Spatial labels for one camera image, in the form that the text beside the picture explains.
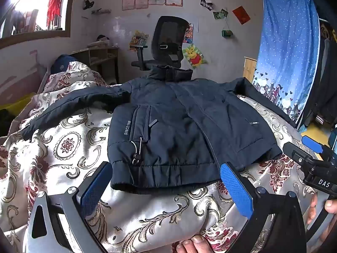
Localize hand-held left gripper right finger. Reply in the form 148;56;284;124
220;161;307;253

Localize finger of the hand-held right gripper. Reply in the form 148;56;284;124
301;136;324;154
283;142;320;170

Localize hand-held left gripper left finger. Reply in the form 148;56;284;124
25;161;114;253

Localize dark navy padded jacket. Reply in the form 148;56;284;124
20;65;297;195

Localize person's right hand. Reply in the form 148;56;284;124
307;193;337;243

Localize person's left hand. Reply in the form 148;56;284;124
176;235;212;253

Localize floral satin quilt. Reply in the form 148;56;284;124
0;61;337;253

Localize light wooden board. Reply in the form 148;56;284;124
243;57;257;83

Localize blue dotted printed curtain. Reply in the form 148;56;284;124
253;0;320;123

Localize yellow cloth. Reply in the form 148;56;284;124
0;101;28;116

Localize blue pillow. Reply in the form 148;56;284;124
50;54;79;74

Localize wooden desk shelf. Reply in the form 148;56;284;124
71;46;120;85

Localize yellow cartoon bear sticker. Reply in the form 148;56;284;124
182;43;207;69

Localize red envelope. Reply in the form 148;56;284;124
232;6;251;25

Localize black mesh office chair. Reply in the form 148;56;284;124
130;16;190;71

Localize red hanging cloth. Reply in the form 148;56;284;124
46;0;65;28

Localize wooden framed window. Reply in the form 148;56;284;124
0;0;78;49

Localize green hanging wall pouch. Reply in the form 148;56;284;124
222;22;233;39

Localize colourful cartoon wall sticker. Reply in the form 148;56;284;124
129;30;149;51

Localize green wall photos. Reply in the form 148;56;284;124
213;8;228;20

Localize cartoon figure wall poster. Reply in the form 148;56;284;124
184;23;194;44

